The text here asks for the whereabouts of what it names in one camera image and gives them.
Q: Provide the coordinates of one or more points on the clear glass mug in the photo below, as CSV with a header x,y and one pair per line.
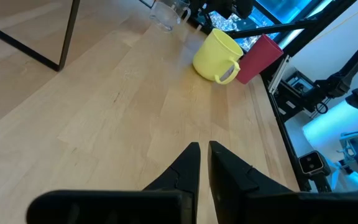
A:
x,y
166,15

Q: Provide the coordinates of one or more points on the red cup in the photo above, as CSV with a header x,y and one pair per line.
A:
x,y
256,62

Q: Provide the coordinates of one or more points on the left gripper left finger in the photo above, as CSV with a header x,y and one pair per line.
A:
x,y
185,174

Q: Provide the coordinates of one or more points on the black table frame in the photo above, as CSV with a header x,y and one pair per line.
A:
x,y
287,146

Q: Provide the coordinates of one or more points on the yellow mug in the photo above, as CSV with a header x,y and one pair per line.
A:
x,y
213,59

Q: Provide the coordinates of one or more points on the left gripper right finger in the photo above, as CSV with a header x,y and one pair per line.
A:
x,y
228,180

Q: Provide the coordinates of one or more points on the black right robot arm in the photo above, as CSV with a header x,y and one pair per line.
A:
x,y
228,7

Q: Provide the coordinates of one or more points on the small table-level camera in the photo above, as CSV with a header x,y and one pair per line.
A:
x,y
311,163

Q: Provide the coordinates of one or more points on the silver aluminium bracket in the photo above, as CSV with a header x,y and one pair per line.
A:
x,y
278,74

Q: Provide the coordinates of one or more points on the wooden shelf riser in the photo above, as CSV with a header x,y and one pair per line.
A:
x,y
68,34

